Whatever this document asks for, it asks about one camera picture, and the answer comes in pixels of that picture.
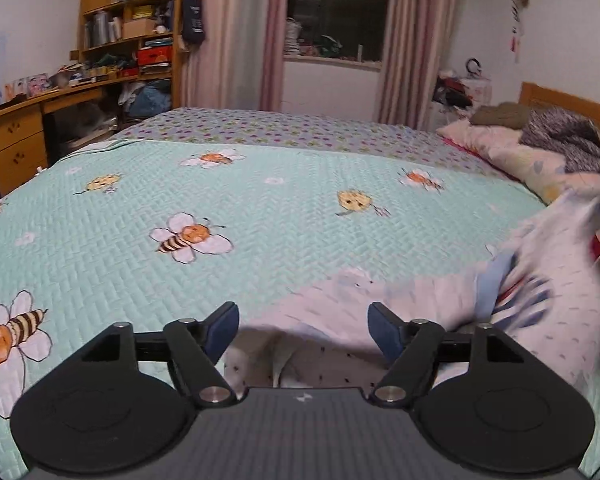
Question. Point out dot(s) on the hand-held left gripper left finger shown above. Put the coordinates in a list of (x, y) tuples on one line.
[(222, 327)]

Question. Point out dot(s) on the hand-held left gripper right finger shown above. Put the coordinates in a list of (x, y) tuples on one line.
[(382, 327)]

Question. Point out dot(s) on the white printed sweatshirt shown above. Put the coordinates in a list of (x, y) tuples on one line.
[(380, 310)]

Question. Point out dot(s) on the bee print quilted bedspread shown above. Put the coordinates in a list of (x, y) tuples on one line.
[(280, 210)]

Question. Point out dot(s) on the floral pillow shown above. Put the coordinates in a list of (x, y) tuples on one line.
[(510, 155)]

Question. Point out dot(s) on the olive cloth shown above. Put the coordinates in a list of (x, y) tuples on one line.
[(500, 115)]

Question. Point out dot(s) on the cluttered white nightstand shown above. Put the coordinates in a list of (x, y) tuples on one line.
[(462, 90)]

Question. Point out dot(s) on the dark patterned garment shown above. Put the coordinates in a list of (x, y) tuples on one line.
[(565, 135)]

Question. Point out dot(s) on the black headphones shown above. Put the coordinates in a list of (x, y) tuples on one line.
[(474, 65)]

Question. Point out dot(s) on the wooden desk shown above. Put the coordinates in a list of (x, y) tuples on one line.
[(20, 130)]

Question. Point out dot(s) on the wooden headboard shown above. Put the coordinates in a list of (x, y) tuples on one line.
[(570, 102)]

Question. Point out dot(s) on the dark blue tote bag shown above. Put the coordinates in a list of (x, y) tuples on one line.
[(193, 20)]

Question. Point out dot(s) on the wooden bookshelf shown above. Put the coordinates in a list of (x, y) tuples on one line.
[(130, 25)]

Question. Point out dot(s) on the dark window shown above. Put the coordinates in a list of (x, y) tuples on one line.
[(337, 7)]

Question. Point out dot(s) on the hanging wall ornament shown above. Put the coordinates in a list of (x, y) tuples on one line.
[(516, 10)]

